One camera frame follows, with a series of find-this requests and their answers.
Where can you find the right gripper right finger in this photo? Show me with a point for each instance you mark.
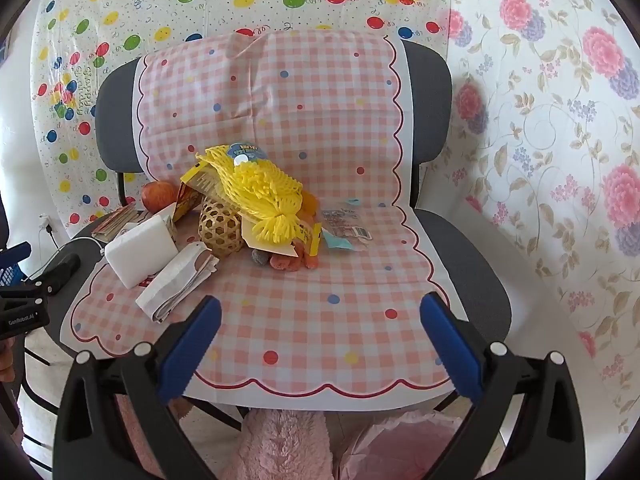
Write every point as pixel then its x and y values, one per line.
pixel 458 345

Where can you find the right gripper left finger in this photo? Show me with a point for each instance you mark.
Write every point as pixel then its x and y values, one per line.
pixel 182 347

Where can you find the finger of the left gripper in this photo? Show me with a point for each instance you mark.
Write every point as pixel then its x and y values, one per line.
pixel 55 278
pixel 10 257

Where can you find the white paper bag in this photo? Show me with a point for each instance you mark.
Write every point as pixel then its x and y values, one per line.
pixel 193 265

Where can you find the white foam block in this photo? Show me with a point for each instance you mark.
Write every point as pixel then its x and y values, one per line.
pixel 141 251

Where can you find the woven bamboo ball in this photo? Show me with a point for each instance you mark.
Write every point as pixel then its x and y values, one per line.
pixel 219 228

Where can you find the clear plastic snack wrapper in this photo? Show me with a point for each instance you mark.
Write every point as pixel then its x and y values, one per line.
pixel 342 227

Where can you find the orange knit glove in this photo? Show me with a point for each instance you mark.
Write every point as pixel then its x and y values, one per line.
pixel 306 253

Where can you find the yellow snack packet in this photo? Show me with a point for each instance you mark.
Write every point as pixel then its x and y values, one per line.
pixel 192 192

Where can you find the pink gingham chair cover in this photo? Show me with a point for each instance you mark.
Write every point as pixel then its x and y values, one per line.
pixel 339 112

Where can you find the pink fuzzy trouser leg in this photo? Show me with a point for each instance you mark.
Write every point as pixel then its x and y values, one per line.
pixel 282 444

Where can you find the balloon birthday backdrop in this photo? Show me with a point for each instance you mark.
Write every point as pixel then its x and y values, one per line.
pixel 78 43

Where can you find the floral wall cloth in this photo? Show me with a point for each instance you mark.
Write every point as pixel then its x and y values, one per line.
pixel 544 144

